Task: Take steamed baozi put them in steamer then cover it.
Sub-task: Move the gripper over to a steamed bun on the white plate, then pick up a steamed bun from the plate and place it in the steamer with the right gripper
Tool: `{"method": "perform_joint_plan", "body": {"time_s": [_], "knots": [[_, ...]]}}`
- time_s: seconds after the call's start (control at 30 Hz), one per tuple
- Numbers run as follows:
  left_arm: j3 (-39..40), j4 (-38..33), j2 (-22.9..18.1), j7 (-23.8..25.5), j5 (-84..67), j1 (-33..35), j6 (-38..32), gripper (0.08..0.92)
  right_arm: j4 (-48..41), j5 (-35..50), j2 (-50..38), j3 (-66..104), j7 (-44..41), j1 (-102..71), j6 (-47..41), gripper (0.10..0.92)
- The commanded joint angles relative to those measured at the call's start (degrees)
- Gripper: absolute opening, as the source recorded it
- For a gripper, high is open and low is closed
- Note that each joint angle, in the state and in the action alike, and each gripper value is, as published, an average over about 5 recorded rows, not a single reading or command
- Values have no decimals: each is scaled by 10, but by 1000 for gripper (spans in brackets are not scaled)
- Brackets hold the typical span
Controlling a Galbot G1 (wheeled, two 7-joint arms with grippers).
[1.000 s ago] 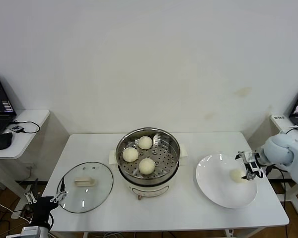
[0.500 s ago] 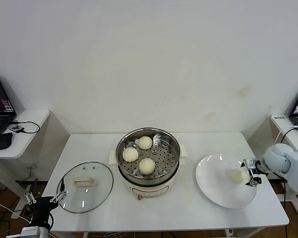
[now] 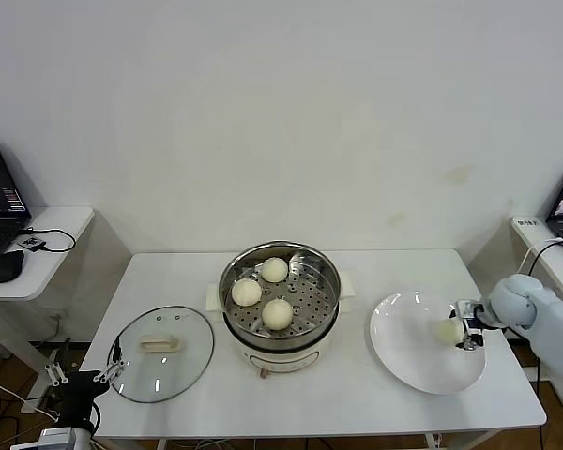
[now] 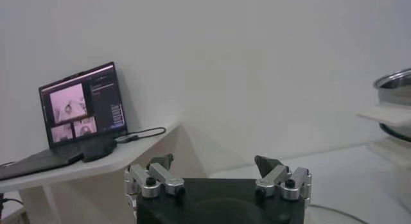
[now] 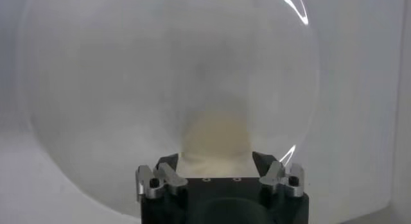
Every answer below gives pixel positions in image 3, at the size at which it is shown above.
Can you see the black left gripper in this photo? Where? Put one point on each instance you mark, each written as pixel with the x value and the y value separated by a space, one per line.
pixel 77 394

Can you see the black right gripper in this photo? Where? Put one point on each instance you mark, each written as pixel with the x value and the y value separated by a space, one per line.
pixel 475 334

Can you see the white steamed baozi bun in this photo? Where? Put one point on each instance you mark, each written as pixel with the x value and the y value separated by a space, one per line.
pixel 445 332
pixel 275 270
pixel 277 314
pixel 246 292

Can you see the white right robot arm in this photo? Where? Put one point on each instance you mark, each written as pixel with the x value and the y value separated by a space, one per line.
pixel 544 323

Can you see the stainless steel steamer basket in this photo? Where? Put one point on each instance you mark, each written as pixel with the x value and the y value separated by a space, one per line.
pixel 309 300

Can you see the white round plate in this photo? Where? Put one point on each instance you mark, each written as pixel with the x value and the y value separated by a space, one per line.
pixel 403 337

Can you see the black computer mouse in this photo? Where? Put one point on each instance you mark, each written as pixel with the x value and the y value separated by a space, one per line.
pixel 8 266

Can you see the small black patterned device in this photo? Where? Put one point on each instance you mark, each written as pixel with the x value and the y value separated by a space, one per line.
pixel 32 244

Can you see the cream electric cooking pot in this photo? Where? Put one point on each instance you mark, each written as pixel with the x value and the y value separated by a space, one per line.
pixel 281 360

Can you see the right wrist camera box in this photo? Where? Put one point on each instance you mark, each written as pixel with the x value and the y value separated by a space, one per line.
pixel 464 310

